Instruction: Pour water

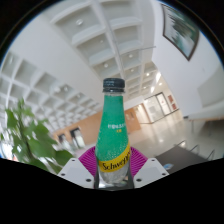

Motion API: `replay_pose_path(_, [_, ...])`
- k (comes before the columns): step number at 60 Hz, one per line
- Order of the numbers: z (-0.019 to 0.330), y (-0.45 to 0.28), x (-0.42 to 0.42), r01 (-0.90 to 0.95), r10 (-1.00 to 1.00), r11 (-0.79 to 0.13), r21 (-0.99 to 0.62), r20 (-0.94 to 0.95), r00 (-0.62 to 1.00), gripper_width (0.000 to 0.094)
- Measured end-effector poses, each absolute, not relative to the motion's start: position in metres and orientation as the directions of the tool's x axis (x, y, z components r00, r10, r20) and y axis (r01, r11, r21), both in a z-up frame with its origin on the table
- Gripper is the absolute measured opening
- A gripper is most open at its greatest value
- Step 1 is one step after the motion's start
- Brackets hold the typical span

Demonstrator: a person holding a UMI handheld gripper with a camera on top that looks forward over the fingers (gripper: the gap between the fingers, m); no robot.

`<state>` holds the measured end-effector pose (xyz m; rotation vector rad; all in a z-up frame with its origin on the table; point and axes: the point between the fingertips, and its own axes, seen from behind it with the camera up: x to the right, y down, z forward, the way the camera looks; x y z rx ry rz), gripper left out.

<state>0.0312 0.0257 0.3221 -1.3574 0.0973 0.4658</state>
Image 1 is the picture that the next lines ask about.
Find long white wall bench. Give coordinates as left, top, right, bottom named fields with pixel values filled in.
left=184, top=99, right=224, bottom=124

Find small blue table sticker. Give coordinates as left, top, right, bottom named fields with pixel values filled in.
left=162, top=162, right=175, bottom=171

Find red wall poster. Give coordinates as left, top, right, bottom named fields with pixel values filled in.
left=167, top=94, right=178, bottom=112

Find green leafy potted plant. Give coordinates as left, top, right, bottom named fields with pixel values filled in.
left=0, top=97, right=75, bottom=175

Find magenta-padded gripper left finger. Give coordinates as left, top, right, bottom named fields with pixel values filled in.
left=57, top=145, right=101, bottom=190

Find green plastic drink bottle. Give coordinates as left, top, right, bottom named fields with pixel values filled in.
left=94, top=77, right=132, bottom=186

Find glass entrance door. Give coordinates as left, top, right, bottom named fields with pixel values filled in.
left=142, top=92, right=173, bottom=125

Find dark-framed landscape picture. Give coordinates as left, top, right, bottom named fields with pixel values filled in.
left=161, top=2, right=201, bottom=62

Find recessed ceiling lights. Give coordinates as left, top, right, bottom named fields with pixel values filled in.
left=52, top=17, right=162, bottom=95

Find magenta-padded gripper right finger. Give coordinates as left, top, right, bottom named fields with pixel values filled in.
left=128, top=146, right=170, bottom=190

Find black metal chair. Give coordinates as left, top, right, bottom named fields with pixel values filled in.
left=206, top=148, right=216, bottom=161
left=174, top=139, right=188, bottom=150
left=189, top=143, right=201, bottom=155

